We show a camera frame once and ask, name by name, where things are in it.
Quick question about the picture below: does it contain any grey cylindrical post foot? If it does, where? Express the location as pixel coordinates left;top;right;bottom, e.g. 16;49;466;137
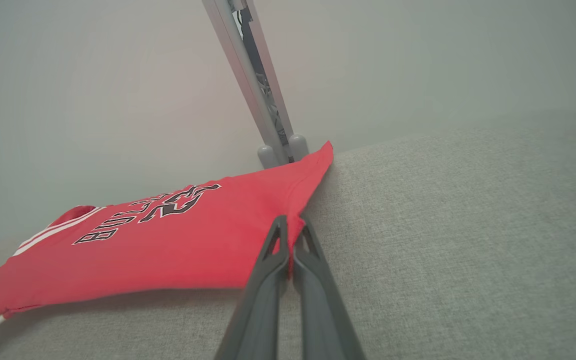
257;145;284;170
288;133;310;162

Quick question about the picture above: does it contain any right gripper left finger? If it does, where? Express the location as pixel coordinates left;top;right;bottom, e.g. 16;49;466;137
215;214;290;360

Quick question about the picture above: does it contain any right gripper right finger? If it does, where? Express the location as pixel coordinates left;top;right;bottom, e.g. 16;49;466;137
292;215;367;360

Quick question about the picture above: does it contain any grey metal partition post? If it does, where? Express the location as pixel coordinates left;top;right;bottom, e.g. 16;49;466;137
202;0;299;166

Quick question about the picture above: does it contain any red white printed jersey shirt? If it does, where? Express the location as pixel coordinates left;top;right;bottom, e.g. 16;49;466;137
0;141;335;353

